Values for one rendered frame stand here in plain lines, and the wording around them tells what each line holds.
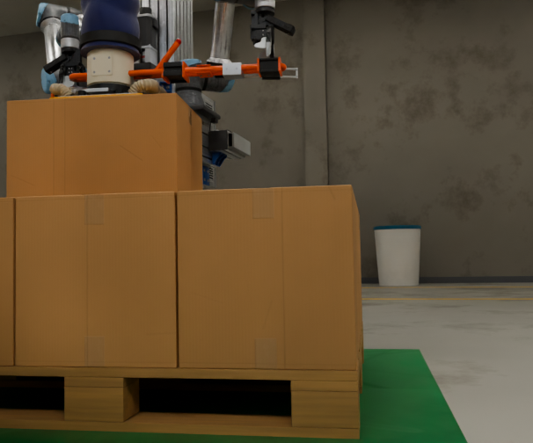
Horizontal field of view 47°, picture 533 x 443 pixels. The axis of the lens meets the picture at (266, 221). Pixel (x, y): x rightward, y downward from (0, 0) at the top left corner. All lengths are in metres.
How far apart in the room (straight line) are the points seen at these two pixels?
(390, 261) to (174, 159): 5.67
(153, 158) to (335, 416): 1.10
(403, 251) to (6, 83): 6.75
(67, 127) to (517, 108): 6.94
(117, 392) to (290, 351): 0.41
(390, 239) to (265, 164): 2.17
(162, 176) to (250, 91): 6.84
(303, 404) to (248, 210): 0.44
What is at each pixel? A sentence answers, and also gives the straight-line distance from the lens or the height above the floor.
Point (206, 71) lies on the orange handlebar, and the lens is 2.29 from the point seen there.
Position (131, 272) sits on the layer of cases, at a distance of 1.44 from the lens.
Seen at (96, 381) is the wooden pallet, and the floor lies 0.11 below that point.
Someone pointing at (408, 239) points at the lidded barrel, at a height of 0.55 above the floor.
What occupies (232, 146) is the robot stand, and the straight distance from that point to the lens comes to 2.76.
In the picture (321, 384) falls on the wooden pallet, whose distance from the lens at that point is 1.37.
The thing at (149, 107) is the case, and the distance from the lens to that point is 2.13.
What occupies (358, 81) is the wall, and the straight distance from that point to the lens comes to 8.59.
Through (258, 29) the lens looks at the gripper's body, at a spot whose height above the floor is 1.21.
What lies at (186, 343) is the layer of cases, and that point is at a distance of 1.41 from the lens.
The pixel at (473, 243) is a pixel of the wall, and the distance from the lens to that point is 8.24.
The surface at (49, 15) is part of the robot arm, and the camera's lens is 3.24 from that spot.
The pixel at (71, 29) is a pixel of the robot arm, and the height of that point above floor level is 1.36.
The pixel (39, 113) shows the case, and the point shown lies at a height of 0.89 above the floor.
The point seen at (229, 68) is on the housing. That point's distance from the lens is 2.28.
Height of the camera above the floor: 0.39
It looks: 3 degrees up
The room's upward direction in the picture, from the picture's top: 1 degrees counter-clockwise
